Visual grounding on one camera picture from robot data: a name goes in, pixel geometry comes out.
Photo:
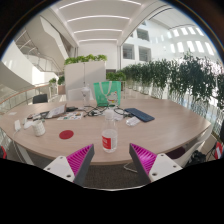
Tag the small clear plastic packet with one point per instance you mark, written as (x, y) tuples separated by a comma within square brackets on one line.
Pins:
[(133, 121)]

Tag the white grid-patterned mug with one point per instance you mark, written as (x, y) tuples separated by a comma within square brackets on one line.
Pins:
[(39, 128)]

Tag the colourful sticker sheet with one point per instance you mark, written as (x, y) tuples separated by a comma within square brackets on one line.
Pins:
[(70, 116)]

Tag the white rectangular packet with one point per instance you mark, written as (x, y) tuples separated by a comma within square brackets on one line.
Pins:
[(118, 116)]

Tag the small potted green plant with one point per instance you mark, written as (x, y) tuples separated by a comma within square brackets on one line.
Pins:
[(52, 81)]

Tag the flat round red coaster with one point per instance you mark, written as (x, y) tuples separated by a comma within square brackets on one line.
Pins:
[(66, 134)]

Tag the dark blue flat case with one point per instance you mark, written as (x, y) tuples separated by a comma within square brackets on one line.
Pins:
[(140, 114)]

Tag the red and black chair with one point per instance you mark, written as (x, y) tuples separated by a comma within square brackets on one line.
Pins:
[(2, 152), (219, 150)]

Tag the clear red-labelled water bottle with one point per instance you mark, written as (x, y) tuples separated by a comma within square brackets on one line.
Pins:
[(109, 141)]

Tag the white power strip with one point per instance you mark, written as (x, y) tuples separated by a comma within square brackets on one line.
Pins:
[(17, 125)]

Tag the black backpack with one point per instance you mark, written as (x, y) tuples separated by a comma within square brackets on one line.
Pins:
[(200, 157)]

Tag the white paper card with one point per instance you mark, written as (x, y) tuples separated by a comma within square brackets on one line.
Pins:
[(12, 113)]

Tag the white cabinet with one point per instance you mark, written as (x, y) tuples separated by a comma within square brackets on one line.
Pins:
[(85, 78)]

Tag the ceiling light strips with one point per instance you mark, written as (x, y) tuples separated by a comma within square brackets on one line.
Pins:
[(98, 30)]

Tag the row of green hedge plants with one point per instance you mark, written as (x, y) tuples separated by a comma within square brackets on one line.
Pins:
[(190, 78)]

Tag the black power adapter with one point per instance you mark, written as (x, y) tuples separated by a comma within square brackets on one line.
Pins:
[(71, 108)]

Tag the green tote bag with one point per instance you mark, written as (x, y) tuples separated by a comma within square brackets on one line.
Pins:
[(106, 93)]

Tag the white computer mouse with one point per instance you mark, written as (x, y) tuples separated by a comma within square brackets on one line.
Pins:
[(28, 124)]

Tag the green plants atop cabinet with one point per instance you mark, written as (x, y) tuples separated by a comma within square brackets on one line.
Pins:
[(85, 59)]

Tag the white chair with plain backrest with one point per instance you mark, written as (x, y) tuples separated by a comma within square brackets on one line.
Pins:
[(74, 94)]

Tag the white chair with purple seat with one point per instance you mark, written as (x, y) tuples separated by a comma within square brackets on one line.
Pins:
[(196, 143)]

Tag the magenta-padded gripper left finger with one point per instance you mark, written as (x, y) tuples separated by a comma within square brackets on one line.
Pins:
[(58, 168)]

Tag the small dark red device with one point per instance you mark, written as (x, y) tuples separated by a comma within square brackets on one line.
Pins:
[(30, 116)]

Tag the green plants on wooden stand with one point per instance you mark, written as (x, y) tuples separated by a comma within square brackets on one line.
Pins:
[(116, 76)]

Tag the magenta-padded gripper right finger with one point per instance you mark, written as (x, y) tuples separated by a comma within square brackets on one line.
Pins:
[(163, 166)]

